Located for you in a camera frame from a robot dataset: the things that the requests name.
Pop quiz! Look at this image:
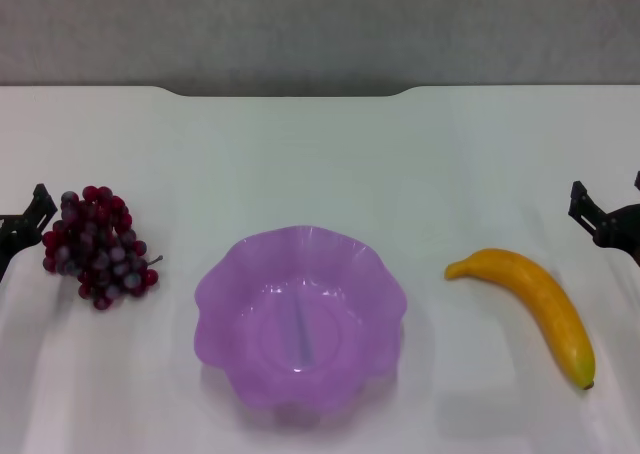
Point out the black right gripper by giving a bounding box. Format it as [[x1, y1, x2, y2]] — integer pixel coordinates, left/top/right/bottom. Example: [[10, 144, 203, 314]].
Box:
[[568, 171, 640, 268]]

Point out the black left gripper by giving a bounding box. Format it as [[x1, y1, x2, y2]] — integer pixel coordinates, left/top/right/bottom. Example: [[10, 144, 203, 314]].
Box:
[[0, 183, 55, 283]]

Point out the yellow banana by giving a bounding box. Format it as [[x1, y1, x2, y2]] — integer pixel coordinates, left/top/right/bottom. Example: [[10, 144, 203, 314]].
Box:
[[444, 247, 597, 391]]

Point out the purple wavy plastic bowl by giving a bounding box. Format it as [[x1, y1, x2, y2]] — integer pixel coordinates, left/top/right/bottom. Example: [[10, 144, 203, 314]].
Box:
[[193, 225, 408, 418]]

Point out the red grape bunch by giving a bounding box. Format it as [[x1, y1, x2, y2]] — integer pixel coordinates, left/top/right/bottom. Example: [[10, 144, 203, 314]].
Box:
[[41, 185, 164, 311]]

